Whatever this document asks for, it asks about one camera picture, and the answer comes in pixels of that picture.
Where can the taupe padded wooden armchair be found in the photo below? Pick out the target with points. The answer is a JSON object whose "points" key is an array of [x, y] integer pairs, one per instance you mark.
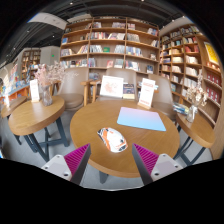
{"points": [[116, 71], [163, 96], [71, 86]]}

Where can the angled wooden bookshelf unit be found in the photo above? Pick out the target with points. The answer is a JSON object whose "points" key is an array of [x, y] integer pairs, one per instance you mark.
{"points": [[186, 60]]}

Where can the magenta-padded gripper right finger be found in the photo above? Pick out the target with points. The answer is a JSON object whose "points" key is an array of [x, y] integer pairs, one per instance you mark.
{"points": [[148, 159]]}

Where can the wide wooden bookshelf unit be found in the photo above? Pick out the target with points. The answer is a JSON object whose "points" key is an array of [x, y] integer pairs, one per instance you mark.
{"points": [[110, 41]]}

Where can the dark cover book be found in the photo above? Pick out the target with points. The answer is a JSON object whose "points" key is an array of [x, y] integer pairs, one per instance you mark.
{"points": [[128, 90]]}

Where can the pink-blue gradient mouse pad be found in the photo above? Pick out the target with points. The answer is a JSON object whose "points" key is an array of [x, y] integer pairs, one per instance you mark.
{"points": [[141, 119]]}

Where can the white and orange computer mouse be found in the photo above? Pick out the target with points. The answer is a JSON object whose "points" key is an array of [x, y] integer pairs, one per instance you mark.
{"points": [[113, 140]]}

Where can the stack of colourful books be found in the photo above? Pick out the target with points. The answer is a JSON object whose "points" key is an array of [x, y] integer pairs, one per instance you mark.
{"points": [[181, 108]]}

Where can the glass vase with dried flowers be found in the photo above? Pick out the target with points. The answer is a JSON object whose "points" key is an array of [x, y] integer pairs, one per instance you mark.
{"points": [[46, 96], [191, 113]]}

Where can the distant wooden bookshelf unit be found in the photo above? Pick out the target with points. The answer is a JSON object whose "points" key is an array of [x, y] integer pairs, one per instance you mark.
{"points": [[31, 60]]}

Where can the small wooden side table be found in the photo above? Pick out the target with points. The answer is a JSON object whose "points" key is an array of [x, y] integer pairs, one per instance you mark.
{"points": [[13, 105]]}

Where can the oval wooden side table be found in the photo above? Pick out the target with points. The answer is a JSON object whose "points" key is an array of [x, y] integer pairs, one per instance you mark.
{"points": [[33, 116], [196, 130]]}

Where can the white art print board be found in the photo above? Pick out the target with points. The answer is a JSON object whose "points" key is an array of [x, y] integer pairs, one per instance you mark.
{"points": [[111, 86]]}

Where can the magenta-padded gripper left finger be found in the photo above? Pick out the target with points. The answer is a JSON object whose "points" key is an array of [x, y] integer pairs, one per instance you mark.
{"points": [[76, 159]]}

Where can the white sign on wooden base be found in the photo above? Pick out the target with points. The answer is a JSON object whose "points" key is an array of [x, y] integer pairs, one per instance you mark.
{"points": [[146, 92]]}

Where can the small white table sign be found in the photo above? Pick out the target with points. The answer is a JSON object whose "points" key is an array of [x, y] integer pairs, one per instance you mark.
{"points": [[34, 90]]}

